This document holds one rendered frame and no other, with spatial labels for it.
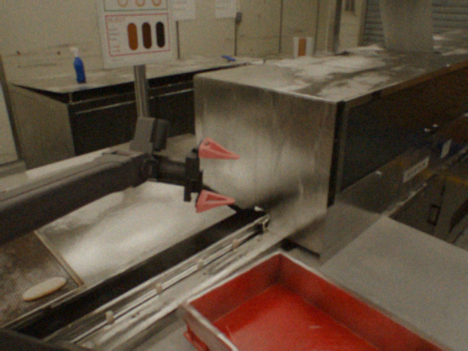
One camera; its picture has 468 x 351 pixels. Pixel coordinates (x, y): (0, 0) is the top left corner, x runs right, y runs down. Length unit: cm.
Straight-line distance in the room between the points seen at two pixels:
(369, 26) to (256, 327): 724
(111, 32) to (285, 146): 88
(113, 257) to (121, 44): 90
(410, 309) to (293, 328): 31
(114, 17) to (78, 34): 321
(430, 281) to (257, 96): 70
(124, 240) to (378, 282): 71
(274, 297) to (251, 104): 54
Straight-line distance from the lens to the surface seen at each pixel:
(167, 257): 125
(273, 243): 122
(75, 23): 490
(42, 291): 108
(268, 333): 100
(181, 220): 127
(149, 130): 80
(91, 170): 66
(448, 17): 746
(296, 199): 116
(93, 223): 127
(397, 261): 130
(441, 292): 123
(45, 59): 478
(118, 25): 172
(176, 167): 80
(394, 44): 218
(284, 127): 112
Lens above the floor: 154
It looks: 24 degrees down
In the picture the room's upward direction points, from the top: straight up
